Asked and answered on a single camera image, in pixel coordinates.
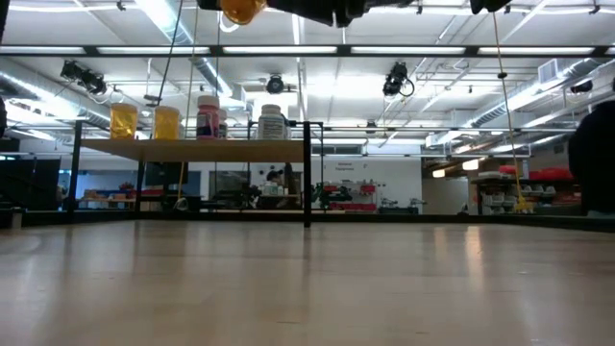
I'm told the thin hanging cord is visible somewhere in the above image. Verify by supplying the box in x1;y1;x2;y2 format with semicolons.
176;0;201;212

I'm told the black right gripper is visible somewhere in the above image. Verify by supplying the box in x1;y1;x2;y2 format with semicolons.
265;0;420;29

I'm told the orange pill bottle white cap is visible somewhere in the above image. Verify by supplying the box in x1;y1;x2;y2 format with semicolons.
153;105;181;140
219;0;268;26
110;102;139;140

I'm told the person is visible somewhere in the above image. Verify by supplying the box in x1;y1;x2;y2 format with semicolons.
568;98;615;218
265;168;285;197

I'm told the tool rack with red bins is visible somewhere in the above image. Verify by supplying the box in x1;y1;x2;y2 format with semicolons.
314;180;379;212

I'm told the black hanging cable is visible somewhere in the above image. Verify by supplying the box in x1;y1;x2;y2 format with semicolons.
148;0;185;110

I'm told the white Trader Joe's melatonin bottle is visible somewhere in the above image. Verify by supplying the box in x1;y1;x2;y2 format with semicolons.
258;104;288;140

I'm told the wooden shelf black metal frame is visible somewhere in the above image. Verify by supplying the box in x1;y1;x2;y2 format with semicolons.
66;119;326;230

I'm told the black ceiling light with cable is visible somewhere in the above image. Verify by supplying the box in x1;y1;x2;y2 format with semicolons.
382;61;415;97

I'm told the silver ceiling duct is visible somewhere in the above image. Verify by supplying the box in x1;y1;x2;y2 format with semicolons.
473;57;615;129
189;57;241;114

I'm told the white LED light strip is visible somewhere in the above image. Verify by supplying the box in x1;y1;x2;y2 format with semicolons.
96;46;210;55
479;46;596;55
0;46;86;55
351;46;466;55
223;46;338;55

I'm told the pink bottle white cap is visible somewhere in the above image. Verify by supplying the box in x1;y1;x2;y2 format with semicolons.
196;94;221;140

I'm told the yellow hanging cord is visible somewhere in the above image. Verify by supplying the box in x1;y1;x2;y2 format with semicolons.
492;12;526;201

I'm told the black monitor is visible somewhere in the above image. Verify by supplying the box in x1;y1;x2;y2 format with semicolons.
143;161;189;187

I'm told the white hanging ring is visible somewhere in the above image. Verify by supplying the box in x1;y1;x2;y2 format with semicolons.
218;12;241;34

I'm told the black partition panel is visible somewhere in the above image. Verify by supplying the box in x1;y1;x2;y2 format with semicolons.
0;136;62;212

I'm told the black overhead frame beam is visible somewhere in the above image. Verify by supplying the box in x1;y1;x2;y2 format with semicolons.
0;44;615;59

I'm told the storage rack with small bins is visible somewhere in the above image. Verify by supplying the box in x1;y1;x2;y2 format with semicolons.
473;170;585;217

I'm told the workbench with boxes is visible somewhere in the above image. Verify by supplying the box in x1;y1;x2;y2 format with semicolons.
79;188;140;211

